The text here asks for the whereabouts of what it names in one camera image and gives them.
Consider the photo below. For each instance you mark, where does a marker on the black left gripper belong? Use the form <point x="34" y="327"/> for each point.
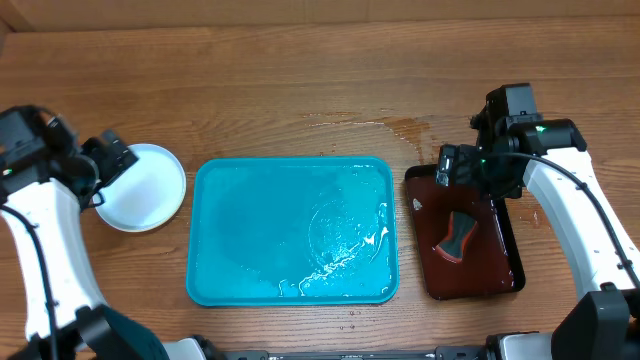
<point x="113" y="165"/>

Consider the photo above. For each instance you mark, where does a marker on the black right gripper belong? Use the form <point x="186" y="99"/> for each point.
<point x="451" y="167"/>

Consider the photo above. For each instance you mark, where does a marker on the light blue plate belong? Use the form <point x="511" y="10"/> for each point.
<point x="147" y="194"/>

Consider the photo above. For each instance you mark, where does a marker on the orange green sponge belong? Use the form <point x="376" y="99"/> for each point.
<point x="461" y="229"/>

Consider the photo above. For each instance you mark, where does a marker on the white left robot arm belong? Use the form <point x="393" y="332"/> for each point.
<point x="48" y="180"/>

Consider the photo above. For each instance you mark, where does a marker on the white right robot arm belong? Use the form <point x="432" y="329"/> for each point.
<point x="550" y="159"/>

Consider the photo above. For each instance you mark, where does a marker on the black tray with water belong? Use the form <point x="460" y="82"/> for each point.
<point x="491" y="263"/>

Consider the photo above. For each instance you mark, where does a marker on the teal plastic tray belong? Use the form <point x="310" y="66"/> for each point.
<point x="293" y="231"/>

